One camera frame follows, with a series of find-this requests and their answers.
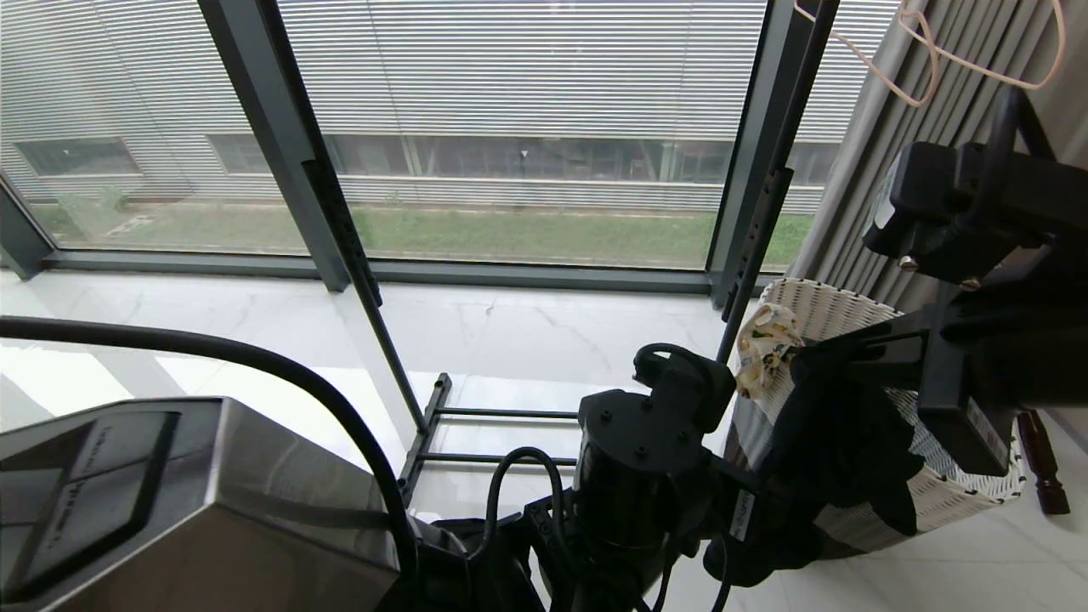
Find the dark brown wooden stand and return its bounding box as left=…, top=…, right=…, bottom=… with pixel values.
left=1015, top=410, right=1071, bottom=516

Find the beige curtain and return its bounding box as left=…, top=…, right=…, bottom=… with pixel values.
left=786, top=0, right=1088, bottom=426

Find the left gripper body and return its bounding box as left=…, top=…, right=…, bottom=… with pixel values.
left=699, top=459, right=766, bottom=564

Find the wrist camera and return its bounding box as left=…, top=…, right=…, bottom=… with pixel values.
left=632, top=343, right=738, bottom=436
left=862, top=85, right=1088, bottom=287

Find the white laundry basket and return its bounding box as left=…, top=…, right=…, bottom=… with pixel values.
left=722, top=277, right=1028, bottom=558

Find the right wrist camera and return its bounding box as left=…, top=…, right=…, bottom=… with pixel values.
left=862, top=85, right=1088, bottom=287

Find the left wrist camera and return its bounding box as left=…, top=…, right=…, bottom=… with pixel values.
left=632, top=343, right=738, bottom=436

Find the black clothes rack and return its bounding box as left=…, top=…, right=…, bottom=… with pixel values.
left=302, top=0, right=842, bottom=511

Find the pink clothes hanger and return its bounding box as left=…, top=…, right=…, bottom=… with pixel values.
left=793, top=0, right=941, bottom=109
left=897, top=0, right=1067, bottom=93

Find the black cable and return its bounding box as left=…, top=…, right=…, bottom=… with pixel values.
left=0, top=316, right=420, bottom=596

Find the cream printed garment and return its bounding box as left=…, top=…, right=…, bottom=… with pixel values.
left=735, top=303, right=805, bottom=400

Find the black garment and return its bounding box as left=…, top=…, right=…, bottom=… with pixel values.
left=704, top=334, right=927, bottom=589

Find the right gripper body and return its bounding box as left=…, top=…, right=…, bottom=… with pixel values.
left=916, top=285, right=1088, bottom=479

